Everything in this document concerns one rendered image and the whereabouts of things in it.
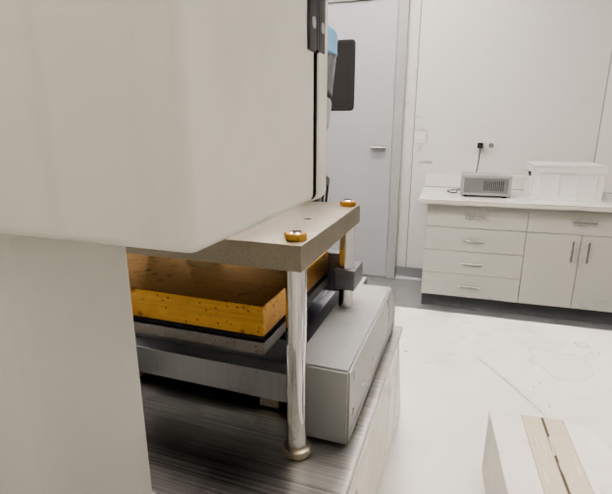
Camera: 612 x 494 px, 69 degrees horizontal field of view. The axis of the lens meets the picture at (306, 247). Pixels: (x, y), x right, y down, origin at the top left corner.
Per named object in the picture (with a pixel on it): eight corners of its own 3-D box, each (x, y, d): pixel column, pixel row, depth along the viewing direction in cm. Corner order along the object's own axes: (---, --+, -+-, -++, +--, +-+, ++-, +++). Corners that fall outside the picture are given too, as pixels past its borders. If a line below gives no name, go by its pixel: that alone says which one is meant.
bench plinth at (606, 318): (619, 325, 277) (622, 310, 274) (421, 303, 311) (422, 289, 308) (595, 297, 321) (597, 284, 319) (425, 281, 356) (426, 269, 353)
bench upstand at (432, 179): (624, 194, 299) (627, 178, 296) (424, 186, 336) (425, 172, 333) (622, 193, 302) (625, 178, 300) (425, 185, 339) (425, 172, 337)
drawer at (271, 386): (298, 414, 41) (298, 336, 39) (108, 371, 49) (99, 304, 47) (366, 300, 68) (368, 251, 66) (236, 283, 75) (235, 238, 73)
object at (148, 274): (264, 355, 34) (261, 234, 32) (46, 316, 42) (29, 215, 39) (329, 283, 50) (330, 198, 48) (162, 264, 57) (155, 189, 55)
